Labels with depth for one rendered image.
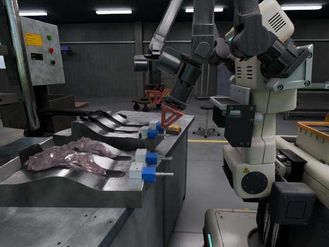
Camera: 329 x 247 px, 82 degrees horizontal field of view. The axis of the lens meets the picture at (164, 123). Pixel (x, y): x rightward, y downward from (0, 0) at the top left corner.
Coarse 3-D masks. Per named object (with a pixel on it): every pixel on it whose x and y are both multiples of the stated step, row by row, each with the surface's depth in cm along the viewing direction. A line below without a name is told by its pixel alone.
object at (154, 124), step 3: (150, 123) 92; (153, 123) 92; (156, 123) 92; (159, 123) 95; (153, 126) 92; (156, 126) 92; (159, 126) 91; (159, 129) 92; (162, 129) 91; (165, 129) 94; (171, 129) 92; (174, 129) 91
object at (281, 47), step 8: (280, 40) 50; (272, 48) 50; (280, 48) 50; (288, 48) 50; (296, 48) 51; (304, 48) 49; (264, 56) 52; (272, 56) 51; (280, 56) 50; (288, 56) 50; (296, 56) 49; (304, 56) 48; (264, 64) 54; (272, 64) 52; (280, 64) 51; (288, 64) 50; (296, 64) 48; (272, 72) 54; (280, 72) 51; (288, 72) 49
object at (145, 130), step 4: (140, 128) 82; (144, 128) 83; (148, 128) 83; (140, 132) 83; (144, 132) 82; (148, 132) 82; (152, 132) 81; (156, 132) 81; (152, 136) 82; (156, 136) 82; (168, 136) 81
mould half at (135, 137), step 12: (84, 120) 90; (108, 120) 98; (120, 120) 104; (60, 132) 95; (72, 132) 89; (84, 132) 87; (96, 132) 84; (108, 132) 88; (60, 144) 93; (108, 144) 84; (120, 144) 82; (132, 144) 80; (144, 144) 78; (156, 144) 92
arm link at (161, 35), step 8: (176, 0) 89; (168, 8) 88; (176, 8) 89; (168, 16) 88; (160, 24) 87; (168, 24) 87; (160, 32) 86; (168, 32) 88; (152, 40) 84; (160, 40) 85; (160, 48) 84
